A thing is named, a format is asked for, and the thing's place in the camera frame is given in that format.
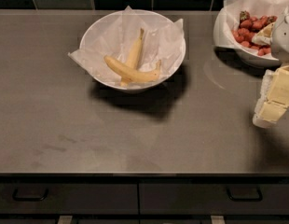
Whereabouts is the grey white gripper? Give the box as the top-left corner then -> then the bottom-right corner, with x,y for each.
252,5 -> 289,128

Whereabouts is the yellow banana across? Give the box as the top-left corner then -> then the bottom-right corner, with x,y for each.
103,55 -> 161,83

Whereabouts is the white bowl with strawberries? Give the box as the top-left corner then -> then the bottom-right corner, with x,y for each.
213,7 -> 281,68

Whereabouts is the white paper liner right bowl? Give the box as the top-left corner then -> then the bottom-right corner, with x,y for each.
223,0 -> 289,61

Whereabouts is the white bowl with bananas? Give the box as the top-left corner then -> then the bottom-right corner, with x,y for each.
78,9 -> 186,94

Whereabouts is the red strawberries pile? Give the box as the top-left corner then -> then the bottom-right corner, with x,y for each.
231,10 -> 277,56

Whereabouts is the white paper liner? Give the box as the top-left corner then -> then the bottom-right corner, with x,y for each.
67,5 -> 186,88

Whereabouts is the right dark drawer front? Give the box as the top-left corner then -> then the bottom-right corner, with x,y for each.
139,184 -> 289,215

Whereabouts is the dark drawer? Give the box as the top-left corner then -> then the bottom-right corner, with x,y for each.
139,184 -> 289,215
0,183 -> 138,215

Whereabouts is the left dark drawer front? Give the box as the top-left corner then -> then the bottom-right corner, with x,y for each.
0,183 -> 138,215

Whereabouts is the right black drawer handle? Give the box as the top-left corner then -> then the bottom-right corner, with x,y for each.
227,187 -> 263,202

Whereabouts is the black drawer handle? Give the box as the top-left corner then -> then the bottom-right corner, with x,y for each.
227,187 -> 263,202
12,188 -> 48,202

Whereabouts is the left black drawer handle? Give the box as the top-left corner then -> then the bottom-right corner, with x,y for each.
12,188 -> 48,202

